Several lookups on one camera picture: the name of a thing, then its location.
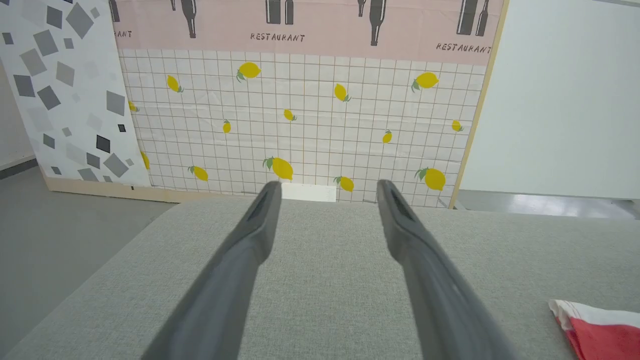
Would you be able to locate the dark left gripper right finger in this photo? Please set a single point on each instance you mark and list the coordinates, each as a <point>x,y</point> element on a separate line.
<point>430,285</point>

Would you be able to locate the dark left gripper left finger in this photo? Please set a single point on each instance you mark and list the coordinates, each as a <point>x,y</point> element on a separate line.
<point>235,280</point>

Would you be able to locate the red and white garment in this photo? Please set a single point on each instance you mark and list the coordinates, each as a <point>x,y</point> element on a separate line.
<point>602,332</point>

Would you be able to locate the grey fabric sofa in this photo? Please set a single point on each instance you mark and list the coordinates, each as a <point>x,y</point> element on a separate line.
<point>330,290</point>

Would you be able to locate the white rectangular label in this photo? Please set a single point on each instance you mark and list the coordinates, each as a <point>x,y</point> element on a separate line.
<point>308,192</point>

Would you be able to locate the lemon print grid panel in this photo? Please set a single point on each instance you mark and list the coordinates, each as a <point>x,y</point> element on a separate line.
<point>310,125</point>

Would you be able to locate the grey squares print panel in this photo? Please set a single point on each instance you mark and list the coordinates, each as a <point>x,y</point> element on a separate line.
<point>70,90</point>

